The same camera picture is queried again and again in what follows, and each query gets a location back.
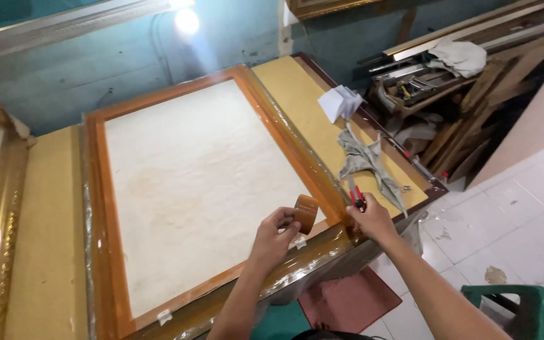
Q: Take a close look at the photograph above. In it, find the person's left hand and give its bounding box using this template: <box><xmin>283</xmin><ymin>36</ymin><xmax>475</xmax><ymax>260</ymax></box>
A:
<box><xmin>250</xmin><ymin>207</ymin><xmax>302</xmax><ymax>268</ymax></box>

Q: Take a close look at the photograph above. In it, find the person's right hand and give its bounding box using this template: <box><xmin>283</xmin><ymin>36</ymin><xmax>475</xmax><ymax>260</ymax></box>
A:
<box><xmin>346</xmin><ymin>193</ymin><xmax>399</xmax><ymax>245</ymax></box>

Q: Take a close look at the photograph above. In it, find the red utility knife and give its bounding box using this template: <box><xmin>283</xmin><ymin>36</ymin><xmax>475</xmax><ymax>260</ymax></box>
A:
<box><xmin>347</xmin><ymin>174</ymin><xmax>367</xmax><ymax>212</ymax></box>

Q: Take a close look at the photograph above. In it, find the brown packing tape roll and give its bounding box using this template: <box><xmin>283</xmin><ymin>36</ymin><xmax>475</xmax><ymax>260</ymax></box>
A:
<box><xmin>294</xmin><ymin>194</ymin><xmax>320</xmax><ymax>235</ymax></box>

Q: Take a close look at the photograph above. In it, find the grey rag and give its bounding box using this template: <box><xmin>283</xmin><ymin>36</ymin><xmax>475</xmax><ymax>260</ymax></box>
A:
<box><xmin>337</xmin><ymin>122</ymin><xmax>410</xmax><ymax>218</ymax></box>

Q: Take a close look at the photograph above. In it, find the red floor mat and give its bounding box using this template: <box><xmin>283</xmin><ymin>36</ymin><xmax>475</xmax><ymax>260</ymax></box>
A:
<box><xmin>297</xmin><ymin>266</ymin><xmax>403</xmax><ymax>334</ymax></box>

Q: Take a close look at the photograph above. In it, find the folded white paper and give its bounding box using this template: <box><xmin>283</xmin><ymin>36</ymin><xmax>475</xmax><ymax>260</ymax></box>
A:
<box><xmin>318</xmin><ymin>85</ymin><xmax>366</xmax><ymax>124</ymax></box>

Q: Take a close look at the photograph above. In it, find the yellow-brown work board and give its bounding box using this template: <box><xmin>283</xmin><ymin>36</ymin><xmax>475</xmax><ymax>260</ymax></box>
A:
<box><xmin>5</xmin><ymin>53</ymin><xmax>448</xmax><ymax>340</ymax></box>

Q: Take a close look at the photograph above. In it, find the white cloth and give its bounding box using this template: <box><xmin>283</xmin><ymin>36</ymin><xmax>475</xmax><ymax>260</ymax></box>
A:
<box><xmin>426</xmin><ymin>39</ymin><xmax>488</xmax><ymax>79</ymax></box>

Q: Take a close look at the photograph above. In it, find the gold framed picture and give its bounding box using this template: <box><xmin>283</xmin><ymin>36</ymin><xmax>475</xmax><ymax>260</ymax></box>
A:
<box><xmin>285</xmin><ymin>0</ymin><xmax>381</xmax><ymax>21</ymax></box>

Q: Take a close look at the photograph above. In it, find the green plastic chair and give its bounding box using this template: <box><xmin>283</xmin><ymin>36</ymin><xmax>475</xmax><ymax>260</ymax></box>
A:
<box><xmin>461</xmin><ymin>284</ymin><xmax>544</xmax><ymax>340</ymax></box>

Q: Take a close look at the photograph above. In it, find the bright lamp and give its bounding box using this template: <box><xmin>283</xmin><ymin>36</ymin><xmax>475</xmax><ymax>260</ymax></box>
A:
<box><xmin>173</xmin><ymin>7</ymin><xmax>202</xmax><ymax>37</ymax></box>

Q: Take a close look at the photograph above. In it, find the heap of wooden frame mouldings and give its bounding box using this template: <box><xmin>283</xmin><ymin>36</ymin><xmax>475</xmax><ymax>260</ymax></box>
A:
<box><xmin>357</xmin><ymin>0</ymin><xmax>544</xmax><ymax>182</ymax></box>

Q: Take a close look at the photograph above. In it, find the wooden picture frame with backing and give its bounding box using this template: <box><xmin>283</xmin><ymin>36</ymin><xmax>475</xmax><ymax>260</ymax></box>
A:
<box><xmin>82</xmin><ymin>65</ymin><xmax>362</xmax><ymax>340</ymax></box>

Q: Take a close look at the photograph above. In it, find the silver frame moulding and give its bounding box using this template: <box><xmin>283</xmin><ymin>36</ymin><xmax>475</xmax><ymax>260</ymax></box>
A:
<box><xmin>0</xmin><ymin>0</ymin><xmax>196</xmax><ymax>58</ymax></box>

